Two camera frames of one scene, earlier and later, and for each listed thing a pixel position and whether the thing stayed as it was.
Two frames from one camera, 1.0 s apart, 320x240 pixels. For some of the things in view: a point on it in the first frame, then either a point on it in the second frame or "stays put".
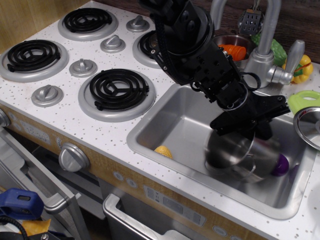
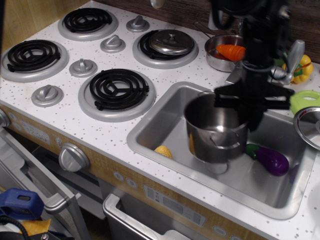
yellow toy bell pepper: (303, 70) stays put
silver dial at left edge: (4, 120) stays put
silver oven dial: (72, 158) stays put
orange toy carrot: (238, 53) stays put
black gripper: (247, 112) → (255, 94)
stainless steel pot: (246, 159) → (216, 135)
